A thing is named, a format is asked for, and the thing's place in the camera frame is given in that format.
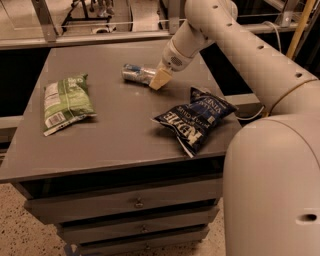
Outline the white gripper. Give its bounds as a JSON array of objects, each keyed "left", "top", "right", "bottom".
[{"left": 149, "top": 39, "right": 193, "bottom": 90}]

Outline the silver blue redbull can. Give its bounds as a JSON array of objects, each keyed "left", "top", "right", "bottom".
[{"left": 121, "top": 64, "right": 156, "bottom": 85}]

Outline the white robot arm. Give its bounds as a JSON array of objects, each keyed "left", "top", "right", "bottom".
[{"left": 151, "top": 0, "right": 320, "bottom": 256}]

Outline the dark blue kettle chip bag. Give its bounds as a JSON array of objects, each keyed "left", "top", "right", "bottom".
[{"left": 153, "top": 87, "right": 237, "bottom": 158}]

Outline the green jalapeno chip bag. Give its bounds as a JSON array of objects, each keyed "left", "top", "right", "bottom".
[{"left": 43, "top": 74, "right": 96, "bottom": 136}]

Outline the grey drawer cabinet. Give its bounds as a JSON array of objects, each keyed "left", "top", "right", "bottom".
[{"left": 0, "top": 39, "right": 244, "bottom": 256}]

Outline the grey metal railing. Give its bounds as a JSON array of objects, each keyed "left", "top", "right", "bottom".
[{"left": 0, "top": 0, "right": 320, "bottom": 52}]

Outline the top grey drawer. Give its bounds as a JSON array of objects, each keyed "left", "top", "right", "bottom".
[{"left": 25, "top": 177, "right": 223, "bottom": 224}]

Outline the grey drawer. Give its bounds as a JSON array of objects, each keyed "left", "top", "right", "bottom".
[
  {"left": 58, "top": 205, "right": 218, "bottom": 244},
  {"left": 79, "top": 225, "right": 209, "bottom": 256},
  {"left": 25, "top": 177, "right": 223, "bottom": 224}
]

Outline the bottom grey drawer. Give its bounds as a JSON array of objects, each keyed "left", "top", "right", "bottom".
[{"left": 79, "top": 225, "right": 209, "bottom": 256}]

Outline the middle grey drawer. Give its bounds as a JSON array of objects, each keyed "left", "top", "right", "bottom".
[{"left": 58, "top": 205, "right": 218, "bottom": 244}]

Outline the white cable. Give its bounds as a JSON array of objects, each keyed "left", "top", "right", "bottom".
[{"left": 235, "top": 21, "right": 282, "bottom": 121}]

